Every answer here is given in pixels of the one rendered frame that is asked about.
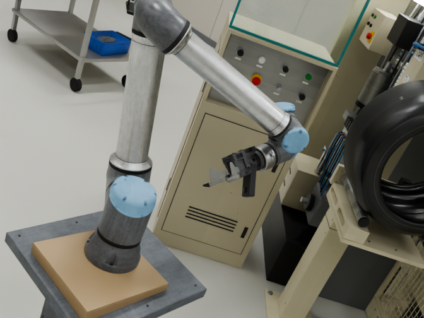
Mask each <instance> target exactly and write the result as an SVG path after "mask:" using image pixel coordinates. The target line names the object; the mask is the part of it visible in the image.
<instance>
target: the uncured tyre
mask: <svg viewBox="0 0 424 318"><path fill-rule="evenodd" d="M403 95H404V96H405V97H406V98H405V99H403V100H400V101H399V100H398V99H397V98H398V97H401V96H403ZM423 132H424V80H418V81H410V82H407V83H403V84H400V85H397V86H394V87H392V88H390V89H388V90H386V91H384V92H382V93H381V94H379V95H377V96H376V97H375V98H373V99H372V100H371V101H369V103H368V104H366V106H364V108H362V109H361V111H360V112H359V113H358V115H357V116H356V117H355V119H354V121H353V122H352V124H351V126H350V128H349V130H348V134H347V136H346V140H345V144H344V151H343V161H344V169H345V171H346V174H347V177H348V180H349V181H350V184H351V187H352V189H353V192H354V194H355V197H356V200H357V201H358V203H359V205H360V206H361V207H362V209H363V210H364V212H366V214H368V215H369V217H371V218H372V219H373V220H374V221H376V222H377V223H378V224H380V225H382V226H383V227H385V228H387V229H389V230H392V231H393V232H397V233H402V234H405V235H413V236H424V181H421V182H417V183H414V184H395V183H392V182H388V181H385V180H383V179H381V177H382V173H383V170H384V167H385V165H386V163H387V161H388V159H389V158H390V157H391V155H392V154H393V153H394V152H395V151H396V150H397V149H398V148H399V147H400V146H401V145H402V144H403V143H405V142H406V141H407V140H409V139H411V138H412V137H414V136H416V135H418V134H420V133H423Z"/></svg>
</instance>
